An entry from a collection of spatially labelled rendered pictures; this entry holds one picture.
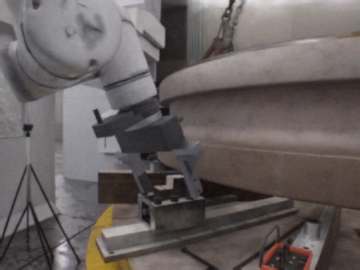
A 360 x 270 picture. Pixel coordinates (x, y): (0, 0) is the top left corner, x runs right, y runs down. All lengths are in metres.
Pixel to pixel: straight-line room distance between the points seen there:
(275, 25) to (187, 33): 1.56
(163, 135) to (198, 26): 4.51
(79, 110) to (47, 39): 5.48
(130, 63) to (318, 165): 1.23
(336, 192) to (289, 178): 0.25
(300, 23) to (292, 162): 3.60
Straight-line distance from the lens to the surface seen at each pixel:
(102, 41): 0.23
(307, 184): 1.50
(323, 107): 1.61
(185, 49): 4.78
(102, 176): 3.01
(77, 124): 5.71
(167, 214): 1.89
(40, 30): 0.23
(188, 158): 0.41
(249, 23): 4.79
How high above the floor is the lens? 1.26
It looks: 2 degrees down
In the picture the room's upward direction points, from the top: 1 degrees clockwise
